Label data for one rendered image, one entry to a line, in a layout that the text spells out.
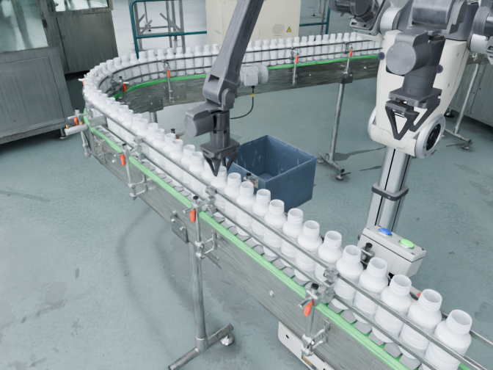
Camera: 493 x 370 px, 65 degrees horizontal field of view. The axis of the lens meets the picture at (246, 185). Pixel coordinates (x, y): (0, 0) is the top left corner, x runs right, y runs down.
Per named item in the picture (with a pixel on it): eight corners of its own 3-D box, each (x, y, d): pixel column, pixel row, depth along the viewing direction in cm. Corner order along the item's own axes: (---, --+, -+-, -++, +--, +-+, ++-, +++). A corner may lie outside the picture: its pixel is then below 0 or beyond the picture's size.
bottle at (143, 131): (154, 163, 151) (149, 123, 142) (139, 162, 151) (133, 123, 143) (157, 156, 156) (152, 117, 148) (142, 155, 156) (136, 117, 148)
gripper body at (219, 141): (199, 150, 111) (197, 127, 107) (227, 141, 117) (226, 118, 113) (213, 159, 107) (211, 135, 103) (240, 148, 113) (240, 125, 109)
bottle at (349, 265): (346, 289, 98) (357, 238, 89) (359, 307, 93) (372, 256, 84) (325, 294, 96) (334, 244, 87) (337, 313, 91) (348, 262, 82)
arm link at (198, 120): (235, 88, 100) (214, 80, 105) (198, 98, 93) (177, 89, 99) (235, 131, 106) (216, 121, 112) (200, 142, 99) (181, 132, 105)
